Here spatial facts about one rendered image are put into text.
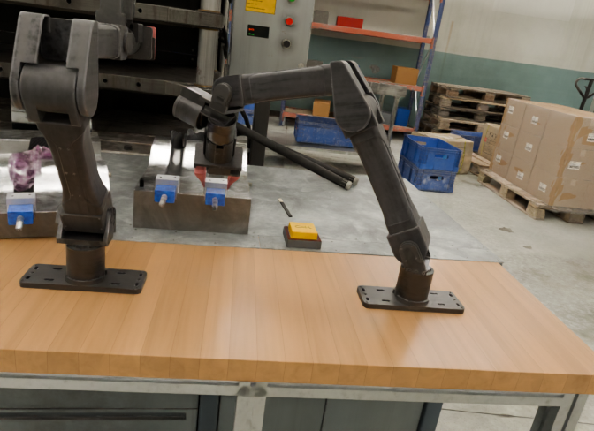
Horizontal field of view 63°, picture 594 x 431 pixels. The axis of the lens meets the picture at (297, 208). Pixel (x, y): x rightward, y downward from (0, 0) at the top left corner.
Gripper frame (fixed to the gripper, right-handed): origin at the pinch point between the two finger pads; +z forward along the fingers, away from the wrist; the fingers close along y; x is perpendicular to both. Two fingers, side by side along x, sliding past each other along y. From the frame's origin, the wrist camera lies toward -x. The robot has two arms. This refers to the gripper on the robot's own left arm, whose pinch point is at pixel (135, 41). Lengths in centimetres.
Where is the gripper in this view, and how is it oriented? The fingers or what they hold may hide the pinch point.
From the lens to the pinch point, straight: 120.5
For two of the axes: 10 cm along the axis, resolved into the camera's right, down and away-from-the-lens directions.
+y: -9.9, -0.9, -1.3
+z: -1.0, -3.2, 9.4
